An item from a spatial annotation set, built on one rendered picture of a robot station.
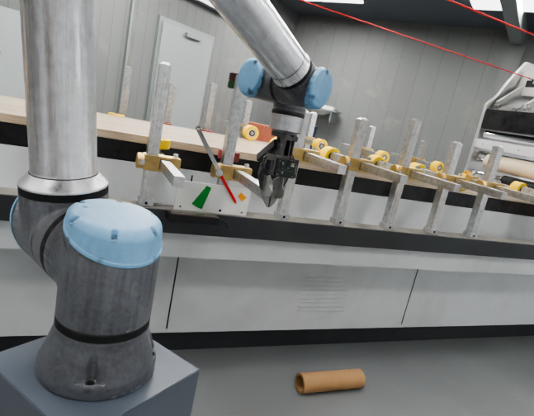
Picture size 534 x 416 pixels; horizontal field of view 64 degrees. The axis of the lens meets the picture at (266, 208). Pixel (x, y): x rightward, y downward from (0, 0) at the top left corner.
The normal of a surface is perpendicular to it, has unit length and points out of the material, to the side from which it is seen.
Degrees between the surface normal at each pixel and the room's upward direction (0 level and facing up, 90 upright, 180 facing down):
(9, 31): 77
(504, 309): 90
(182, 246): 90
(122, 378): 70
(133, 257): 86
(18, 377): 0
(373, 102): 90
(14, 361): 0
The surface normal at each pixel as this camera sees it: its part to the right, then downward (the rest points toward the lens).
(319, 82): 0.76, 0.33
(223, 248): 0.37, 0.28
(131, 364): 0.81, -0.05
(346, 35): -0.54, 0.07
